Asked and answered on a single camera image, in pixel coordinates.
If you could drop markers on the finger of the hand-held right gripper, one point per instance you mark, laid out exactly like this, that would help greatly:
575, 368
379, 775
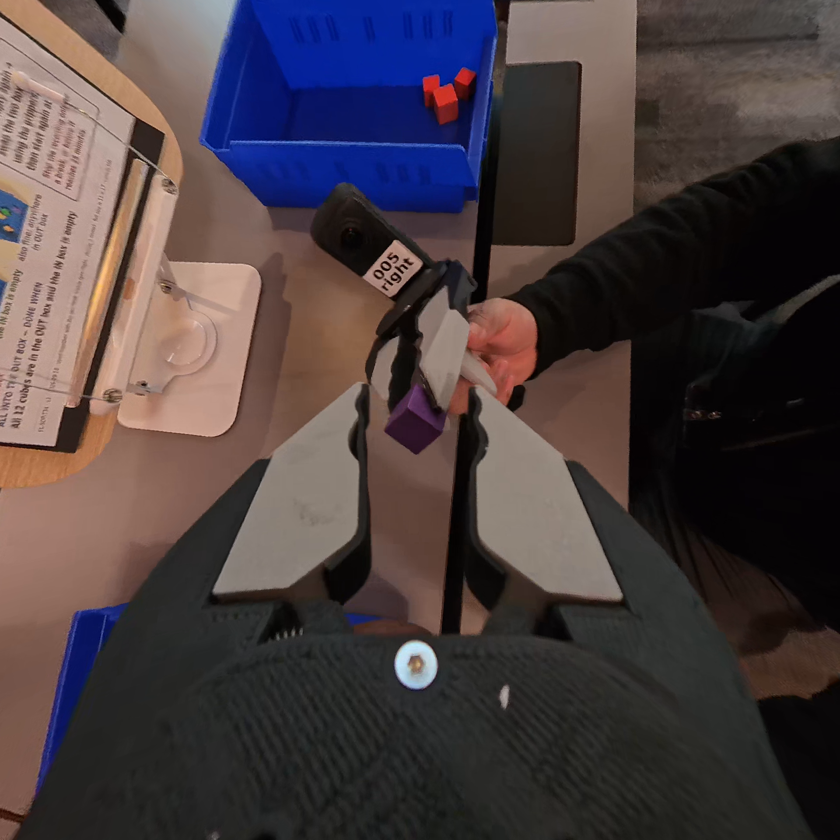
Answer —
446, 348
379, 364

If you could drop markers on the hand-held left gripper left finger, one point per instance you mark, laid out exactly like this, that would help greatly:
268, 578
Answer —
295, 525

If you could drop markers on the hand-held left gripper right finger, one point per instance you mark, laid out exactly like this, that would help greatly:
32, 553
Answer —
544, 525

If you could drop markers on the purple wooden cube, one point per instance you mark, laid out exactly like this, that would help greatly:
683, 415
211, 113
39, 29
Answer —
413, 423

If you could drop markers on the blue plastic bin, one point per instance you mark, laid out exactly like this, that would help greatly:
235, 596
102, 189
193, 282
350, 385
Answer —
328, 164
72, 656

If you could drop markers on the person's right forearm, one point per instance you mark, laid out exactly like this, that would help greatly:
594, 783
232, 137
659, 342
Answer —
656, 262

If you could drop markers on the person's right hand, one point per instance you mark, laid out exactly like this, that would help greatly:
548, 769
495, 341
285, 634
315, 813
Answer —
508, 341

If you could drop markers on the wooden board document stand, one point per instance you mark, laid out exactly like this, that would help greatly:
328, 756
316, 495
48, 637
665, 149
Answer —
216, 341

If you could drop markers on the printed instruction sheet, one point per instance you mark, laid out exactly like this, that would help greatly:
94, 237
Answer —
39, 229

